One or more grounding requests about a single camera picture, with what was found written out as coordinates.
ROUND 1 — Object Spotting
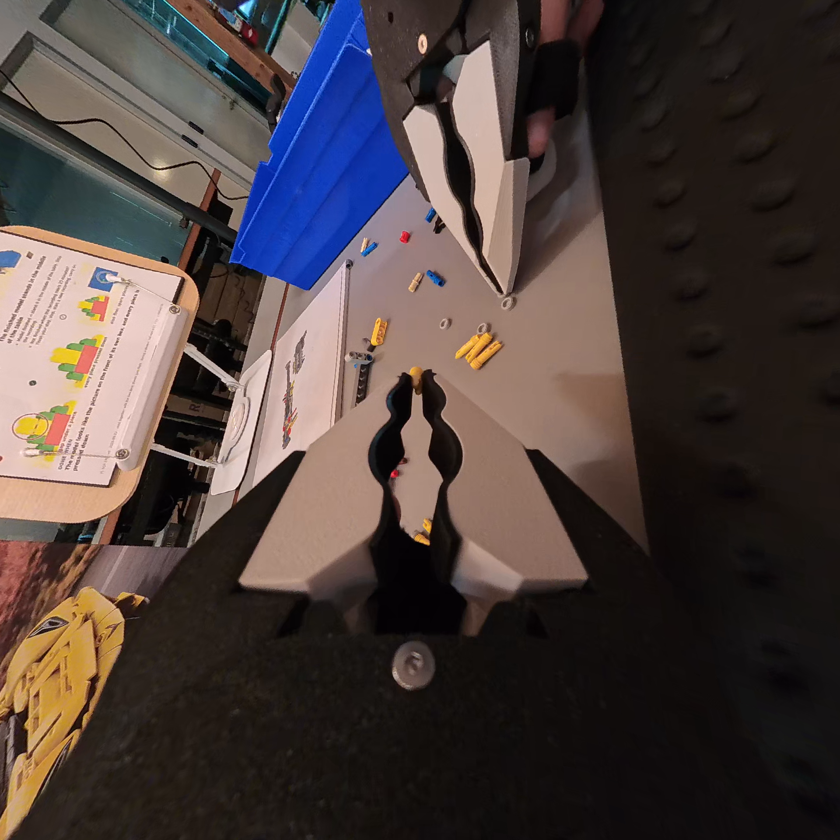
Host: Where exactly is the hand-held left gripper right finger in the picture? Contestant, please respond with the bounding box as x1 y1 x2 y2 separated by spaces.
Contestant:
424 371 589 635

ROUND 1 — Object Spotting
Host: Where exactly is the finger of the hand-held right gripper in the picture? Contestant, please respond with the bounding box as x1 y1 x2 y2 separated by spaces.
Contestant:
402 104 504 294
451 41 532 296

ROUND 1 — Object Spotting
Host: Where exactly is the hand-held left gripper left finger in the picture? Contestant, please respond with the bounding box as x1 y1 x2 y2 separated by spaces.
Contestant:
238 374 414 632

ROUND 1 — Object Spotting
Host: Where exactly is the pile of yellow lego pins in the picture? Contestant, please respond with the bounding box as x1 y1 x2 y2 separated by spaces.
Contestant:
455 331 504 371

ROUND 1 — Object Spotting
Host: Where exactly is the grey black lego chassis assembly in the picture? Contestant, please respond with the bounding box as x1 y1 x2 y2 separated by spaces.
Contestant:
344 350 409 481

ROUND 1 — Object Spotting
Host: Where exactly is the lego instruction booklet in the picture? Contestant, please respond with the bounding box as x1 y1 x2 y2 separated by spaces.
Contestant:
252 259 353 491

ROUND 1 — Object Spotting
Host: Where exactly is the black lego set box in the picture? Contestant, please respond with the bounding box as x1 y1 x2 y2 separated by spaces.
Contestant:
0 541 193 840

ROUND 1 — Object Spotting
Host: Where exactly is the person's right hand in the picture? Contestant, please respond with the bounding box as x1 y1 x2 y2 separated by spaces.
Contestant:
525 0 606 160

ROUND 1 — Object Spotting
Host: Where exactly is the stack of blue plastic bins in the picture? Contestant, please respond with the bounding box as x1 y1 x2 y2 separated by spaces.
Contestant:
230 0 411 291

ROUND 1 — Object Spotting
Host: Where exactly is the black perforated board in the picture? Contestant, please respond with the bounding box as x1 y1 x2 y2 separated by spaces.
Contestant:
584 0 840 840

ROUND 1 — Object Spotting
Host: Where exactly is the wooden document holder stand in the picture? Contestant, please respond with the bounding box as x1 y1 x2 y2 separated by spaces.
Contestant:
0 225 274 524

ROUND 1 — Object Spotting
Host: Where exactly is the white printed instruction sheet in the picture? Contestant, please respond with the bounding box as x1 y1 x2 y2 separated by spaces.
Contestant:
0 231 185 488

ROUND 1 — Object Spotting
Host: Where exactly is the black tripod pole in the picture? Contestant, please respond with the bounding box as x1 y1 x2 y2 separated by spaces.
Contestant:
0 92 238 245

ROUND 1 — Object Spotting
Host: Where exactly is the black hanging cable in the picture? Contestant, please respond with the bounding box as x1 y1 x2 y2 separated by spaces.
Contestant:
0 69 252 202

